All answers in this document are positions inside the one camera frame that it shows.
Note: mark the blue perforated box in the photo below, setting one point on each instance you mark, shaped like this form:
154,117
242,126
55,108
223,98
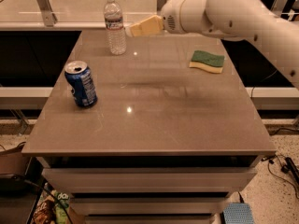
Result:
238,213

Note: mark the metal railing post left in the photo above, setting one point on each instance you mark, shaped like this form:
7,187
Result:
47,13

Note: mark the green yellow sponge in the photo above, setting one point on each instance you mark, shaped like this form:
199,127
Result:
206,61

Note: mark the blue soda can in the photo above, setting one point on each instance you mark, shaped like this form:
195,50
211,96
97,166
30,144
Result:
79,77

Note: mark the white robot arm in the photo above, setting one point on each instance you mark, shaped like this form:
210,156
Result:
276,38

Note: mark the grey drawer cabinet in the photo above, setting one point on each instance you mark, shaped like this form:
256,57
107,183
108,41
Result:
165,142

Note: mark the brown bag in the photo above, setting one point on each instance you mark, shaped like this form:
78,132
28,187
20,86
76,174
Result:
12,162

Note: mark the clear plastic water bottle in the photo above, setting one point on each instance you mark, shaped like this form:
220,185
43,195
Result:
115,28

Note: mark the snack bags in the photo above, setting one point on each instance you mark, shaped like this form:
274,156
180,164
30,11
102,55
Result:
52,207

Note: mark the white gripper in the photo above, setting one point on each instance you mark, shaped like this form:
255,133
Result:
170,16

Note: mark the black power strip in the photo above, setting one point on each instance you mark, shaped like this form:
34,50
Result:
293,169

